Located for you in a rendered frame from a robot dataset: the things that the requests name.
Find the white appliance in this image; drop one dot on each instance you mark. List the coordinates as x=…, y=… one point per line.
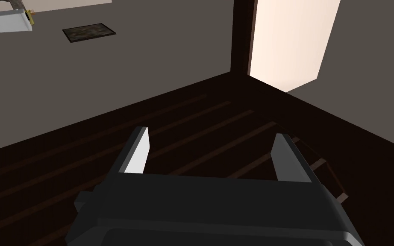
x=5, y=21

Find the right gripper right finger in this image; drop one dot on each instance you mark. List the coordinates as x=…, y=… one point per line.
x=288, y=160

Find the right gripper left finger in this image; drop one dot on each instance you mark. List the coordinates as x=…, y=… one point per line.
x=138, y=153

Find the pale door leaf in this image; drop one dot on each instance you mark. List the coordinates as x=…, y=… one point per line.
x=290, y=42

